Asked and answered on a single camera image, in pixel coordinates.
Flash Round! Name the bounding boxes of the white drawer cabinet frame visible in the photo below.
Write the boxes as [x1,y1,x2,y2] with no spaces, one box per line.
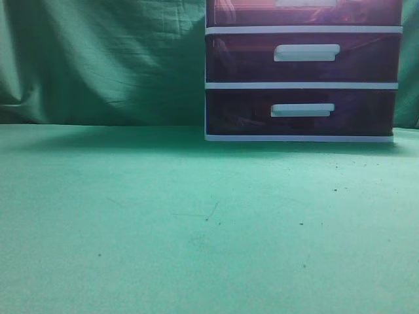
[205,13,403,143]

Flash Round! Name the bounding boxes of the tinted drawer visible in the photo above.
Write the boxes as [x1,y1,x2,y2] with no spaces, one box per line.
[206,0,403,27]
[206,89,396,136]
[206,33,401,82]

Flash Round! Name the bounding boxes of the green backdrop cloth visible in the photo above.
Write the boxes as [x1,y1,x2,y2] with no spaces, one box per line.
[1,1,418,128]

